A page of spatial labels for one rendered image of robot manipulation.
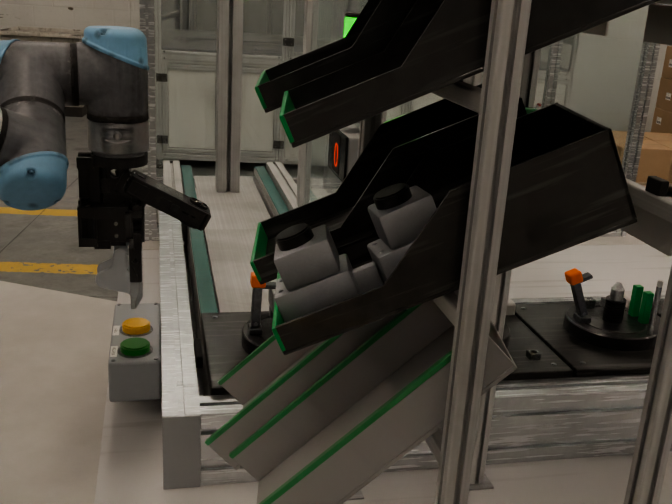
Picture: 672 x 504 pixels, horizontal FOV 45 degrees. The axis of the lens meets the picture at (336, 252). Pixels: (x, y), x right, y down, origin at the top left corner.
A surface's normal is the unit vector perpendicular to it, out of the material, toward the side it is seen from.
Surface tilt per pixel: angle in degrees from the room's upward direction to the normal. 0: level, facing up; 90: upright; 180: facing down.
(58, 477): 0
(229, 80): 90
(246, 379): 90
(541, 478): 0
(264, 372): 90
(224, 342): 0
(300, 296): 90
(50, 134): 51
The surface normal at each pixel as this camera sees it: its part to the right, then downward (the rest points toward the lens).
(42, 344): 0.06, -0.95
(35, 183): 0.20, 0.83
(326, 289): 0.04, 0.32
